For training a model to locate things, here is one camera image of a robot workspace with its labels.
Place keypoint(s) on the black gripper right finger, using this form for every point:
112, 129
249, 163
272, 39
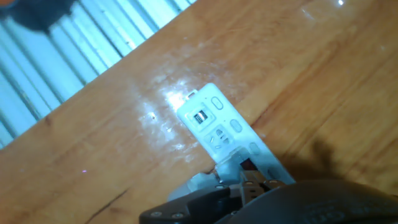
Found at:
253, 186

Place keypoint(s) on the brown wooden board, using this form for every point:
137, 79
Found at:
280, 77

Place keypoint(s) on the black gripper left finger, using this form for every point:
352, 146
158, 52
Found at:
186, 205

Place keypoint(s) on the white power strip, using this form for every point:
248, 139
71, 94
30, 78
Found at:
224, 124

